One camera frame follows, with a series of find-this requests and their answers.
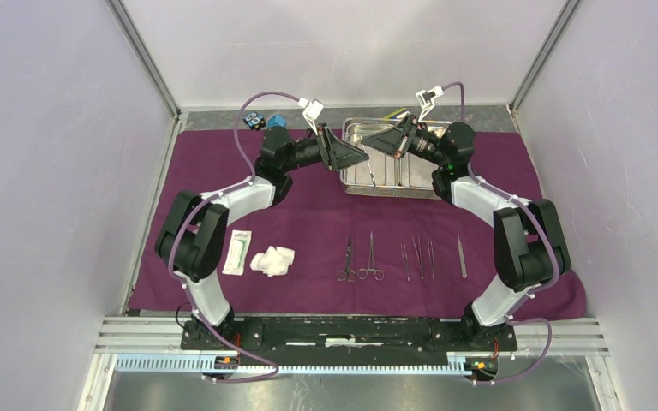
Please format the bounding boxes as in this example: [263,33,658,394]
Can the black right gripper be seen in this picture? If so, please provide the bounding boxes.
[362,113,448,167]

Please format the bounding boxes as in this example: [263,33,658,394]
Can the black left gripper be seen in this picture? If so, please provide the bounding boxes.
[281,122,368,172]

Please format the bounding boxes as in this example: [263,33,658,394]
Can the steel hemostat clamp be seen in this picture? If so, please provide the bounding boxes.
[366,159,377,187]
[357,231,385,282]

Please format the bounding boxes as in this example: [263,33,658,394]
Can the metal mesh instrument tray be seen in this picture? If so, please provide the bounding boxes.
[341,120,438,200]

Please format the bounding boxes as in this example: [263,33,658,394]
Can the purple cloth wrap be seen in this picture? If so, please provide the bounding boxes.
[127,128,587,322]

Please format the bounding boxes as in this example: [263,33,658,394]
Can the thin curved steel tweezers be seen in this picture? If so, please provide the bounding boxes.
[427,240,435,279]

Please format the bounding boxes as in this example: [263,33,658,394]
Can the steel needle holder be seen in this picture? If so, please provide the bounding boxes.
[411,235,425,281]

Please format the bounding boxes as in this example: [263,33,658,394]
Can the steel surgical scissors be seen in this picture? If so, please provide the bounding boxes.
[337,236,358,283]

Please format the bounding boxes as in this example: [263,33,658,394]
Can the white gauze wad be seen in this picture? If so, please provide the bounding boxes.
[249,246,296,277]

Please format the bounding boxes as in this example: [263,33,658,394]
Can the steel forceps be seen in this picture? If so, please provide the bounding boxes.
[457,234,468,279]

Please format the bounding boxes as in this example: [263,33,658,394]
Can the suture packet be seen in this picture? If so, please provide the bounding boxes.
[222,230,252,276]

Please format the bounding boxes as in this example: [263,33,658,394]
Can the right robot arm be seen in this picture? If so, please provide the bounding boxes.
[362,115,571,349]

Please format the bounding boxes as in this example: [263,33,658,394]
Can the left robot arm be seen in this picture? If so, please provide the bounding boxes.
[154,124,369,349]

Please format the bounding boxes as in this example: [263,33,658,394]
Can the steel left inner pan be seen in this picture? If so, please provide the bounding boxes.
[339,117,398,188]

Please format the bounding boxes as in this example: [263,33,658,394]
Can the steel pan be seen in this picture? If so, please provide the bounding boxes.
[339,117,398,188]
[399,124,448,189]

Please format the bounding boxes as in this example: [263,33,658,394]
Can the steel right inner pan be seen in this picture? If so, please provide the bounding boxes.
[399,124,448,189]

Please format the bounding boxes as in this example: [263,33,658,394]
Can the blue toy block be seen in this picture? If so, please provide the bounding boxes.
[266,115,287,128]

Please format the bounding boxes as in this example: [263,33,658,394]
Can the black blue toy car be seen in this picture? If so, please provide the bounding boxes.
[243,111,266,131]

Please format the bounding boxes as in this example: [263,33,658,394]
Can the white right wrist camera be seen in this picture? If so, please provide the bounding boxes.
[415,85,444,122]

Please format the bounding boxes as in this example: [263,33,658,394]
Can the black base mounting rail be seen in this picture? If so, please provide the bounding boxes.
[180,315,518,367]

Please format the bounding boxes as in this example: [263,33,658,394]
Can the aluminium corner frame rail right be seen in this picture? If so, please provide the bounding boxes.
[508,0,583,116]

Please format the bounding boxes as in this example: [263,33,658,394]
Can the aluminium corner frame rail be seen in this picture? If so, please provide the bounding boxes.
[508,0,583,116]
[105,0,182,118]

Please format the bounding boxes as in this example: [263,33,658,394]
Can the aluminium corner frame rail left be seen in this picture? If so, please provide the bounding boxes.
[105,0,182,118]

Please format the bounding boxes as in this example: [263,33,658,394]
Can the aluminium front frame rail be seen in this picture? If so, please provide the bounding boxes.
[95,317,610,378]

